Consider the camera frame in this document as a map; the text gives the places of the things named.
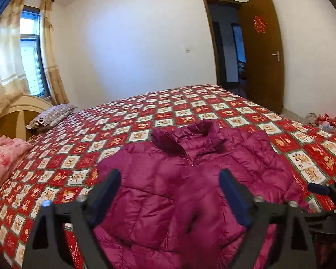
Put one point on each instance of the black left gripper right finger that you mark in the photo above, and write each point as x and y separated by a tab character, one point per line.
292	246

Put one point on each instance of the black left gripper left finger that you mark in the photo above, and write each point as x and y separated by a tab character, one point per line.
47	246

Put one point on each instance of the magenta puffer jacket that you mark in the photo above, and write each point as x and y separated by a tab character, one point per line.
170	212

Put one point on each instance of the clothes pile on floor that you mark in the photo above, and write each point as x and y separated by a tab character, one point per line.
324	122

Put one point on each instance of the red patterned bedspread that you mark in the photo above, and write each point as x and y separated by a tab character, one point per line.
62	162

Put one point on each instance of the pink folded blanket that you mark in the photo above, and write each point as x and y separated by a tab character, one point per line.
11	151

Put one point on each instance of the striped pillow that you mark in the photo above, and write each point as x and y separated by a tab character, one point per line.
50	117

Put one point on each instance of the cream wooden headboard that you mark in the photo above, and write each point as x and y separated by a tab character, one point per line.
14	118

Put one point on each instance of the beige right curtain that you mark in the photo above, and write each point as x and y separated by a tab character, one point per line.
51	69

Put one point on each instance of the sheer beige left curtain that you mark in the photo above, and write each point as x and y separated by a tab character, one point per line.
13	81

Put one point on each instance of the brown wooden door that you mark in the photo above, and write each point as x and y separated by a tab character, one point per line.
265	75

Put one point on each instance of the red door decoration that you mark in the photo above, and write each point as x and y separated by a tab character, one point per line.
259	24

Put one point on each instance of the window with dark frame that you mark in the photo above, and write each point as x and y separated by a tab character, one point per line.
31	52

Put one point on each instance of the silver door handle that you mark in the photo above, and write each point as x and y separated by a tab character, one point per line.
277	55

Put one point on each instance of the white wall switch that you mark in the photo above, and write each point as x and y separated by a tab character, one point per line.
188	49

